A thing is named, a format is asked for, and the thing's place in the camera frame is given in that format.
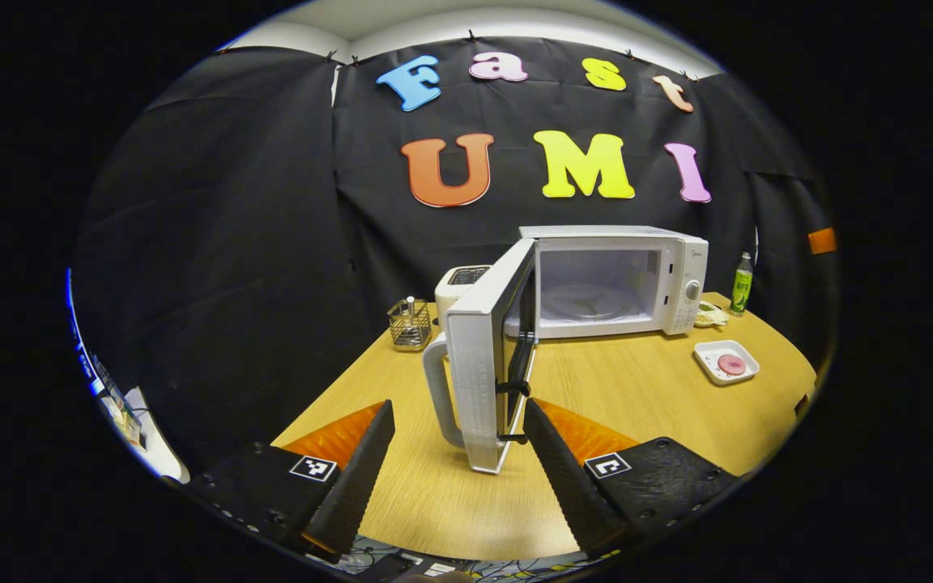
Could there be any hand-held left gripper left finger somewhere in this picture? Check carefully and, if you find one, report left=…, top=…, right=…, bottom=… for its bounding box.
left=183, top=399, right=396, bottom=560

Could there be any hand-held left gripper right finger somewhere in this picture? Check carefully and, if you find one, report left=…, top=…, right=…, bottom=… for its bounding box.
left=522, top=397, right=741, bottom=560

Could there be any white microwave oven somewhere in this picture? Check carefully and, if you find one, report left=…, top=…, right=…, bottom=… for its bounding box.
left=423, top=225, right=709, bottom=475

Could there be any white square plate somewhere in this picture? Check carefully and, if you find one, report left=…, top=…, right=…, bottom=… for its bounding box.
left=693, top=339, right=760, bottom=386

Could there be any green drink bottle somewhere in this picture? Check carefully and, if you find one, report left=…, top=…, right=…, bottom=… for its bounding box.
left=729, top=252, right=755, bottom=316

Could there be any white divided dish of beans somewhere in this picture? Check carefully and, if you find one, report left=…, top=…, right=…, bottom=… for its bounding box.
left=693, top=300, right=731, bottom=329

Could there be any glass turntable plate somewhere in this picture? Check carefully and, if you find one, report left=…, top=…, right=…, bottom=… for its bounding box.
left=545, top=283, right=637, bottom=322

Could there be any white toaster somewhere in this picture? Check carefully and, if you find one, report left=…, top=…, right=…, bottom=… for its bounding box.
left=434, top=265, right=492, bottom=329

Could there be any wire utensil basket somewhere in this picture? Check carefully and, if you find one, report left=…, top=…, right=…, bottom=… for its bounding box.
left=387, top=296, right=433, bottom=351

